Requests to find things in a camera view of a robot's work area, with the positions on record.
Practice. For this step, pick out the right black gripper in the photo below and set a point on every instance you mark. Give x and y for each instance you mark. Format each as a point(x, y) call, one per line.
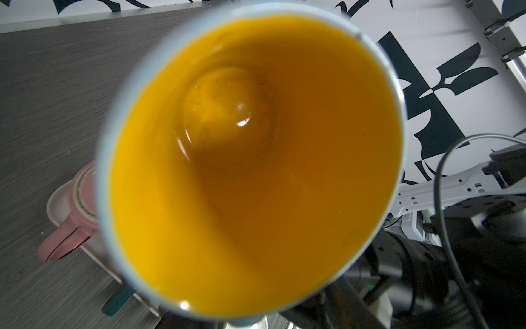
point(400, 283)

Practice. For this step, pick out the blue butterfly mug yellow inside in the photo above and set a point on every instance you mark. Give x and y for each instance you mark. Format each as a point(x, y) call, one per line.
point(250, 159)

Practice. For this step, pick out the dark green mug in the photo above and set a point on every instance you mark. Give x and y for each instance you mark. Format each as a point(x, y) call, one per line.
point(118, 300)

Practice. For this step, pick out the pink ghost print mug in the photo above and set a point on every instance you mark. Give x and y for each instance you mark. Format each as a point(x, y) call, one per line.
point(81, 222)

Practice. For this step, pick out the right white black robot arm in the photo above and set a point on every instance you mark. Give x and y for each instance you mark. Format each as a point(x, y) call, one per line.
point(493, 191)

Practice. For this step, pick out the beige plastic tray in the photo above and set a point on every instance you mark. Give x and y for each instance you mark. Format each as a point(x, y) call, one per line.
point(58, 212)

